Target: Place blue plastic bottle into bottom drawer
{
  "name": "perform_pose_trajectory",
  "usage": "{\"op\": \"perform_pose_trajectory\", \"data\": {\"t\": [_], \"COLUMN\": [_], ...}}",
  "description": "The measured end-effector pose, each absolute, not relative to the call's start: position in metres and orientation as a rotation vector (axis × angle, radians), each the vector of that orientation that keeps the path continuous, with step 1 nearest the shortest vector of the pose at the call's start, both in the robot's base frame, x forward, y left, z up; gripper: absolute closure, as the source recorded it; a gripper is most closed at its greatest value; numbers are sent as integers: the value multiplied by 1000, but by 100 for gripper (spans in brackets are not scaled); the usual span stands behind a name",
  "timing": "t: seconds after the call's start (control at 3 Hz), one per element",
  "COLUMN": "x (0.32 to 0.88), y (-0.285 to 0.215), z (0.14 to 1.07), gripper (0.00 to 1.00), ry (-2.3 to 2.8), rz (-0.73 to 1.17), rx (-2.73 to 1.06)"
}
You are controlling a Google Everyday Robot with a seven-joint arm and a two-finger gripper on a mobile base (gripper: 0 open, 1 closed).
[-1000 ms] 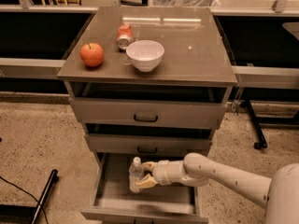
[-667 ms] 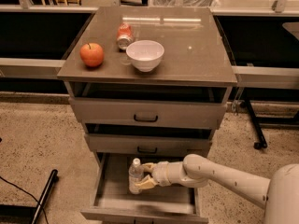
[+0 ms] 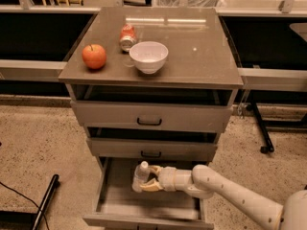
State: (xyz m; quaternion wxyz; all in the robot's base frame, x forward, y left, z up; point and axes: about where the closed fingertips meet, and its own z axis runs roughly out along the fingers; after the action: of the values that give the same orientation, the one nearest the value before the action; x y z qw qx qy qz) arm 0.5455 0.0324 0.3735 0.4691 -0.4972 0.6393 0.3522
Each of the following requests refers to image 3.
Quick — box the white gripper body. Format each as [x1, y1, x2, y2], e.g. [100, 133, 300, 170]
[158, 167, 193, 192]

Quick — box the clear blue plastic bottle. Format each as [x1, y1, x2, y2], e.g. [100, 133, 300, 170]
[132, 161, 150, 193]

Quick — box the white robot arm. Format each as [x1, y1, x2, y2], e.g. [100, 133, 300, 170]
[140, 161, 307, 230]

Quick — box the middle grey drawer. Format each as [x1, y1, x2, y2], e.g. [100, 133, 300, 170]
[86, 127, 219, 161]

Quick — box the grey drawer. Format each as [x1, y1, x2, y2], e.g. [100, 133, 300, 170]
[86, 127, 219, 161]
[83, 157, 214, 230]
[71, 86, 232, 133]

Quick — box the bottom grey drawer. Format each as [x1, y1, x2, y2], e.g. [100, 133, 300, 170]
[83, 157, 214, 230]

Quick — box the top grey drawer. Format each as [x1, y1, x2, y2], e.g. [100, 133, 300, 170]
[71, 86, 232, 133]

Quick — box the grey drawer cabinet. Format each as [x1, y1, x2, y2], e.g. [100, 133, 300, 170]
[59, 6, 245, 230]

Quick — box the black stand leg left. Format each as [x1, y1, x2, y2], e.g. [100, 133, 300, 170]
[30, 174, 60, 230]

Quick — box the black stand leg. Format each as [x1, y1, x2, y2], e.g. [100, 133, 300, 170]
[247, 102, 274, 153]
[30, 174, 60, 230]

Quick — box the black stand leg right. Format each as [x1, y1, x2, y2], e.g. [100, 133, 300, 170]
[247, 102, 274, 153]

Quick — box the white bowl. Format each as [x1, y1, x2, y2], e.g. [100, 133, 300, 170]
[129, 41, 169, 74]

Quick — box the red apple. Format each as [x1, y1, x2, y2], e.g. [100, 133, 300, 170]
[82, 44, 106, 70]

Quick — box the orange soda can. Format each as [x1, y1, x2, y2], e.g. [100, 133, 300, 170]
[119, 24, 137, 52]

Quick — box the metal railing frame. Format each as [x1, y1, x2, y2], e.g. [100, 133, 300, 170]
[0, 0, 307, 91]

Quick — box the black cable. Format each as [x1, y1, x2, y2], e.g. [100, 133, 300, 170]
[0, 179, 51, 230]

